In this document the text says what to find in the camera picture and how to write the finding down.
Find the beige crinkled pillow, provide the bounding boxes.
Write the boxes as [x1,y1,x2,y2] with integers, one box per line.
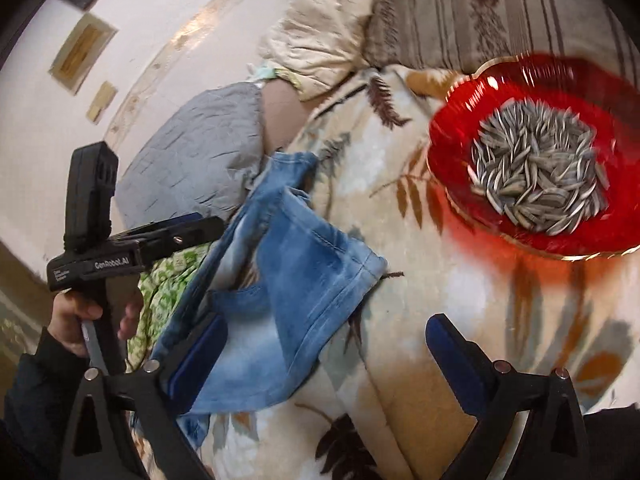
[252,0,374,102]

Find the blue denim jeans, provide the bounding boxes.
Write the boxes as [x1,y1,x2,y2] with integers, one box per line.
[152,152,387,448]

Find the sunflower seeds pile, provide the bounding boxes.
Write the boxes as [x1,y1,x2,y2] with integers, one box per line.
[468,99,610,236]

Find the red glass bowl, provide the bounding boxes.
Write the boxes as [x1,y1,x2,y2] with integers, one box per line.
[426,54,639,260]

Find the left forearm dark sleeve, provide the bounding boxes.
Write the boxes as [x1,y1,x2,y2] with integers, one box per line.
[1,330,88,479]

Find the grey pillow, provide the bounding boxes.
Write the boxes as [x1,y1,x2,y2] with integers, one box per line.
[115,82,264,229]

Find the leaf pattern cream blanket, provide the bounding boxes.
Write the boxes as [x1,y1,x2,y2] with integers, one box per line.
[201,65,639,479]

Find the striped brown headboard cushion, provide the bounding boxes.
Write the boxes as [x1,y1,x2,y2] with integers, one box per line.
[366,0,639,86]

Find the green white patterned quilt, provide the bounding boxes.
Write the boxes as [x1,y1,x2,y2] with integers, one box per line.
[126,244,210,372]

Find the left hand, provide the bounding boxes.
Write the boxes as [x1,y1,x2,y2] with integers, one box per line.
[46,286,144,359]

